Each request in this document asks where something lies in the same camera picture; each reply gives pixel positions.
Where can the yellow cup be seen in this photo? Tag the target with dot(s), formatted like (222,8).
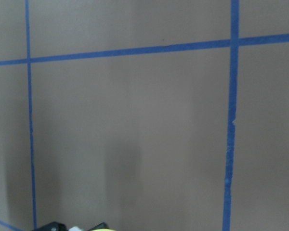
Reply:
(75,228)

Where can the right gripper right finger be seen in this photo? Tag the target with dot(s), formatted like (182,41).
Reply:
(99,226)

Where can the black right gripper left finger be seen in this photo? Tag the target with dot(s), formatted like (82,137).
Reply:
(53,226)

